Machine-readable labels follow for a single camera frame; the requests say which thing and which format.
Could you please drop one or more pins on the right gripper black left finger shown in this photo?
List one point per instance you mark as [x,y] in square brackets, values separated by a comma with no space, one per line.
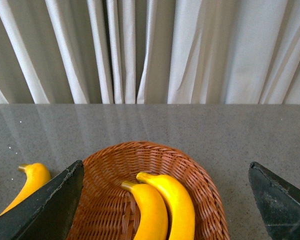
[48,213]

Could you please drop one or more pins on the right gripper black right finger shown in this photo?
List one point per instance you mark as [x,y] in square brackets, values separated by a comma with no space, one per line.
[278,202]

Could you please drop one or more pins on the yellow plastic banana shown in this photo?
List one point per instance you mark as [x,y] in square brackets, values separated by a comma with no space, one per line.
[37,175]

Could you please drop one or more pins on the right brown wicker basket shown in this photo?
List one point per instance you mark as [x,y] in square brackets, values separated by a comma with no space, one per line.
[108,212]

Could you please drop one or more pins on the yellow banana right in basket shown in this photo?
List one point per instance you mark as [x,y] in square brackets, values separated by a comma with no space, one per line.
[178,202]

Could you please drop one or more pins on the yellow banana in basket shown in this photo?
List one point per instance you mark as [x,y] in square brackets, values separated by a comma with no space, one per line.
[178,202]
[153,223]

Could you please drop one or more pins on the yellow banana left in basket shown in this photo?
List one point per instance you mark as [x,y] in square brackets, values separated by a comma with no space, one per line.
[153,223]

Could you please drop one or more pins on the white pleated curtain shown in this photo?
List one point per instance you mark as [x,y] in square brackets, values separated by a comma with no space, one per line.
[150,51]

